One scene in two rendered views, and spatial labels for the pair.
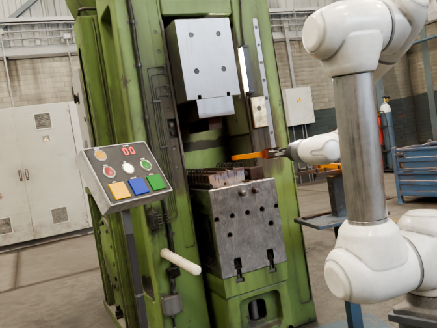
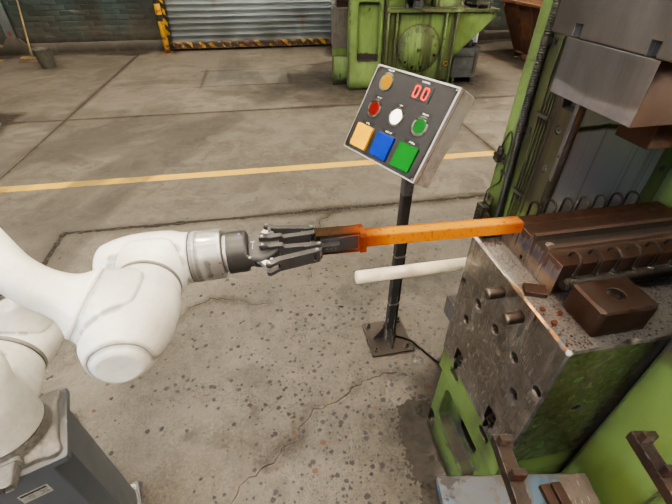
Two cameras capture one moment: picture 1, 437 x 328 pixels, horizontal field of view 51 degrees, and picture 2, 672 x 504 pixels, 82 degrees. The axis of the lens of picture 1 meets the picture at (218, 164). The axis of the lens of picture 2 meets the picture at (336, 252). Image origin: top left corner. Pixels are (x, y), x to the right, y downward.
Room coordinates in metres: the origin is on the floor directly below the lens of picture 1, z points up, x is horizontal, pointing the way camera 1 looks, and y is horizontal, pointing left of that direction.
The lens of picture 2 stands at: (2.05, -0.79, 1.48)
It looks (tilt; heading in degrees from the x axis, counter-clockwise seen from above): 38 degrees down; 103
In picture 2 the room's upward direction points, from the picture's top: straight up
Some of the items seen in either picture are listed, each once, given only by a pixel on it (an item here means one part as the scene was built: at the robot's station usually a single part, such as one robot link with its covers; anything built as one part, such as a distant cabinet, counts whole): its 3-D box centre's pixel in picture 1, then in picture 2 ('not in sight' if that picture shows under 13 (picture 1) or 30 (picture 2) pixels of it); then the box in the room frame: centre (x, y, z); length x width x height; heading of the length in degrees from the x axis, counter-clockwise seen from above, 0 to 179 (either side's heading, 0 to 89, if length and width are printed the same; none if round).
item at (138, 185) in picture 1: (138, 187); (382, 146); (1.93, 0.35, 1.01); 0.07 x 0.05 x 0.07; 139
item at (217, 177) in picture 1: (211, 176); (611, 239); (2.51, 0.05, 0.96); 0.42 x 0.20 x 0.09; 24
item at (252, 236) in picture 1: (226, 221); (585, 332); (2.54, 0.01, 0.69); 0.56 x 0.38 x 0.45; 24
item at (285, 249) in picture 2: not in sight; (291, 250); (1.85, -0.28, 1.06); 0.11 x 0.01 x 0.04; 19
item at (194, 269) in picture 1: (179, 261); (417, 269); (2.10, 0.25, 0.62); 0.44 x 0.05 x 0.05; 24
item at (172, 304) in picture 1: (172, 304); (457, 310); (2.28, 0.34, 0.36); 0.09 x 0.07 x 0.12; 114
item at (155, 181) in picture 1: (155, 183); (404, 157); (2.01, 0.29, 1.01); 0.07 x 0.05 x 0.07; 139
